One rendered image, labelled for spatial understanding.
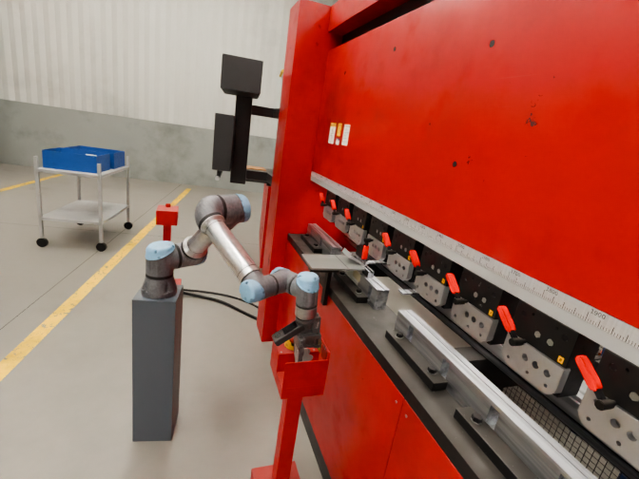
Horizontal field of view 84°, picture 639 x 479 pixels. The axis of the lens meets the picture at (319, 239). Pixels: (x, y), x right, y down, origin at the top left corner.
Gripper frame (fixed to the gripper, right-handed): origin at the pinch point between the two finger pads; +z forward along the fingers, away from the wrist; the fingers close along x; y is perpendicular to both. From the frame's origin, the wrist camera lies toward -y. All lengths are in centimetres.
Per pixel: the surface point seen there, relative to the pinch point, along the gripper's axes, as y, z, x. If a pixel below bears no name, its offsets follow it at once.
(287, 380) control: -4.5, 2.0, -5.1
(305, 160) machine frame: 37, -58, 129
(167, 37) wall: -82, -219, 783
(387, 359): 27.2, -9.2, -15.6
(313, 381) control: 5.0, 4.3, -5.1
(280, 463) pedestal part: -4.0, 48.6, 1.3
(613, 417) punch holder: 40, -37, -72
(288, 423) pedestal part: -1.3, 28.7, 1.6
